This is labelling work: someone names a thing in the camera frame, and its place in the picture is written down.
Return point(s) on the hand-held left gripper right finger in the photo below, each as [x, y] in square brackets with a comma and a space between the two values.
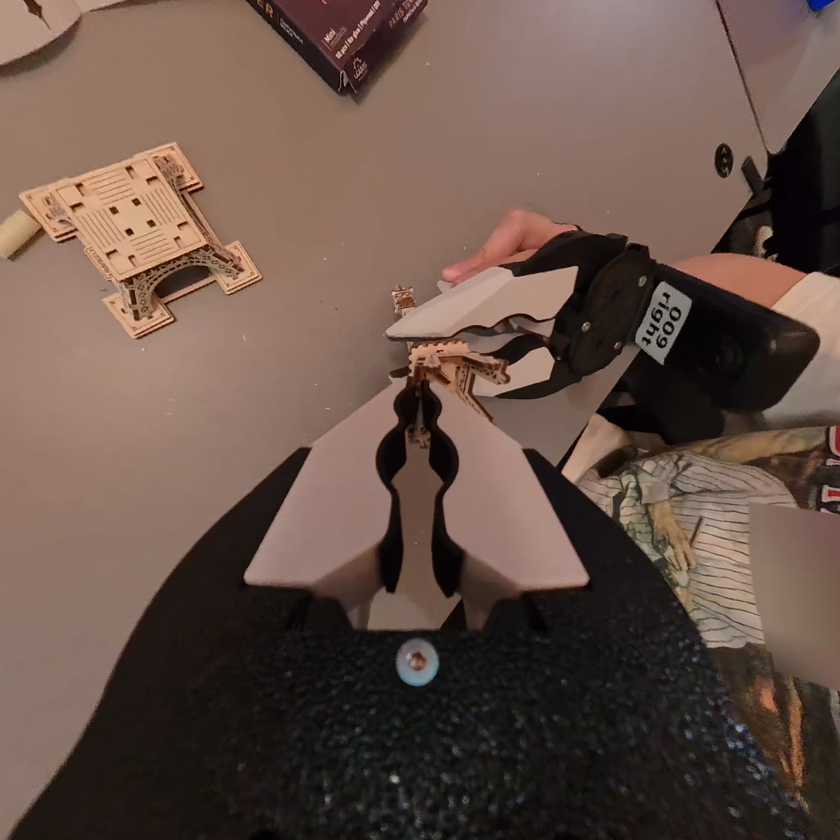
[512, 518]

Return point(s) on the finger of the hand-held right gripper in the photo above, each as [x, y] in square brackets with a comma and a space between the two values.
[528, 367]
[485, 298]

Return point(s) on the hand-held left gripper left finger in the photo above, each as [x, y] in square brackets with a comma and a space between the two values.
[315, 512]

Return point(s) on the wooden tower section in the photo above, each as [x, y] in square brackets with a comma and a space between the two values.
[453, 371]

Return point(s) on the person's right forearm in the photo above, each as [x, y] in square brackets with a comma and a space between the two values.
[728, 279]

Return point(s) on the grey desk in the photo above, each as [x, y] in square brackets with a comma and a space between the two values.
[328, 197]

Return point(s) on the black round desk grommet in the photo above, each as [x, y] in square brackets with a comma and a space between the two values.
[723, 160]

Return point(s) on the person's right hand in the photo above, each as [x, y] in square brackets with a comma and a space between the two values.
[505, 243]

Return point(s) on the person's cream jacket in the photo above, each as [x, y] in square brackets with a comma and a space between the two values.
[584, 453]

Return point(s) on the person's printed striped shirt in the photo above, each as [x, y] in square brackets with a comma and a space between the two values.
[656, 499]

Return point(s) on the black fabric item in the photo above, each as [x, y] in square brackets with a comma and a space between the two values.
[807, 184]

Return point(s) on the purple puzzle box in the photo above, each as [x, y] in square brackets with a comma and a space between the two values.
[328, 33]

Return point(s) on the wooden tower base model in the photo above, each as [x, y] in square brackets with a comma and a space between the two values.
[138, 229]

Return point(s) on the pale small cylinder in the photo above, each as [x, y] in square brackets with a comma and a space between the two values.
[18, 233]

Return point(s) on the paper instruction sheet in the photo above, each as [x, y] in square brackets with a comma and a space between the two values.
[26, 26]

